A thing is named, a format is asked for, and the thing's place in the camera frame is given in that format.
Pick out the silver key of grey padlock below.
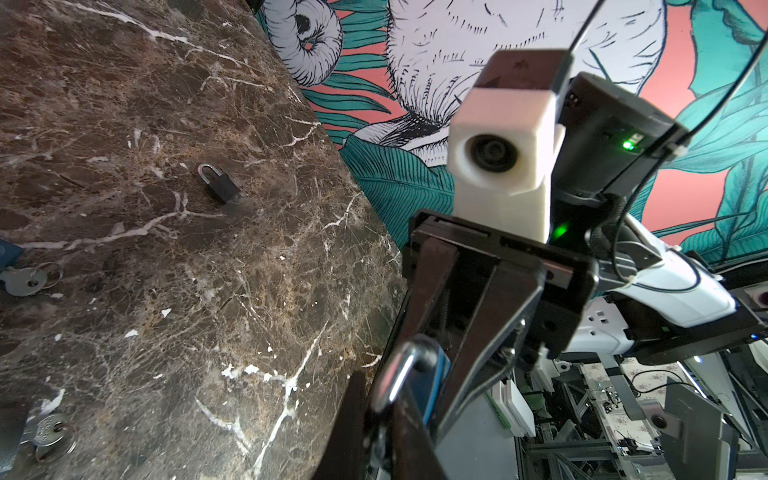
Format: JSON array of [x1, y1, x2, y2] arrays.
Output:
[[20, 413, 79, 464]]

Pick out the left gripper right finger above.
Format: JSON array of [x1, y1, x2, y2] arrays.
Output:
[[391, 387, 447, 480]]

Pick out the small black padlock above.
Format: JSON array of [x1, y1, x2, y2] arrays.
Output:
[[197, 163, 240, 204]]

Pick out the dark grey padlock centre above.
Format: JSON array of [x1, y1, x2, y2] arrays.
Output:
[[0, 405, 29, 475]]

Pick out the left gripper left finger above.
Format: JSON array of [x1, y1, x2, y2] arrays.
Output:
[[312, 371, 367, 480]]

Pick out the silver key of far padlock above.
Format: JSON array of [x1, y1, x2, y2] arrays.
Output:
[[1, 262, 64, 297]]

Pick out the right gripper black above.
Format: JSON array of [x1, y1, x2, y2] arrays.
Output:
[[395, 210, 599, 441]]

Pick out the right camera black cable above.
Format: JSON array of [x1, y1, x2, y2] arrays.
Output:
[[563, 0, 768, 295]]

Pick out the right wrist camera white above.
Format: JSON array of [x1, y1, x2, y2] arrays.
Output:
[[447, 49, 573, 243]]

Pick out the blue padlock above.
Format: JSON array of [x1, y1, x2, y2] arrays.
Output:
[[368, 334, 451, 425], [0, 240, 24, 271]]

